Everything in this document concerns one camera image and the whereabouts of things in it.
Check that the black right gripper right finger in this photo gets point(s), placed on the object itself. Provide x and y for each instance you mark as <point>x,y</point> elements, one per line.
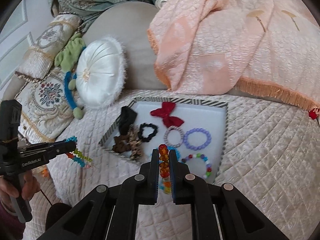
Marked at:
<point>218,212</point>

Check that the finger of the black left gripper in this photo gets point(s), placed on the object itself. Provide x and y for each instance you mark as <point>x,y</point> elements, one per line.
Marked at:
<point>42,153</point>

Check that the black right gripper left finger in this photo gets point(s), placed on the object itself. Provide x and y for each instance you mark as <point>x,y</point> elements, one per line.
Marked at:
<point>110,212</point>

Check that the red velvet bow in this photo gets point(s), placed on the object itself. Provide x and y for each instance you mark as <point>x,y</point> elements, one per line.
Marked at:
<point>165,114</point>

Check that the person's left hand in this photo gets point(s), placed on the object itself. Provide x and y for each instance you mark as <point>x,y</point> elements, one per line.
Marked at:
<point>30,188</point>

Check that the floral embroidered pillow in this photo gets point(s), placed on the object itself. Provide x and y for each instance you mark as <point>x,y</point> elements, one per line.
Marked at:
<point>45,109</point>

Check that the beige quilted bedspread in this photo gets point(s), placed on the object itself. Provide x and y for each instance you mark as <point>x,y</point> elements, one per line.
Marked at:
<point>271,155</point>

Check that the leopard print bow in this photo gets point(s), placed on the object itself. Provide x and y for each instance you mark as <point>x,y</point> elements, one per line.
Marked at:
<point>129,142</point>

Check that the beige bolster pillow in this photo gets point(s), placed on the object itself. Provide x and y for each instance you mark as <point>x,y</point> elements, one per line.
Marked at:
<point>39,58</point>

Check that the black hair scrunchie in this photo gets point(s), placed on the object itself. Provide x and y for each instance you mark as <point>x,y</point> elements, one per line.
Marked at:
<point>147,131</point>

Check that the black white striped tray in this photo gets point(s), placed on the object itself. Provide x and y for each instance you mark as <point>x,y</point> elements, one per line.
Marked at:
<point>203,133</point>

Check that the green blue plush toy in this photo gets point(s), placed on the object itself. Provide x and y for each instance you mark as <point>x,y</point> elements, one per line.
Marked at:
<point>67,59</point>

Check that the black velvet bow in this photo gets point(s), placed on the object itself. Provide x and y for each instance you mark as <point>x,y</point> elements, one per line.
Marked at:
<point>127,118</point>

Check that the round white satin cushion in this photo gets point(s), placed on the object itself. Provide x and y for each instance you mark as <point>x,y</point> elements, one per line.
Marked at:
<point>101,72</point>

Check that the grey large pillow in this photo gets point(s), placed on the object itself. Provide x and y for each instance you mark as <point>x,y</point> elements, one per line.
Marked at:
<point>128,23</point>

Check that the peach fringed blanket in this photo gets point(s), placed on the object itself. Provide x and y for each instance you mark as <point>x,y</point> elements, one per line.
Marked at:
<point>266,48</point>

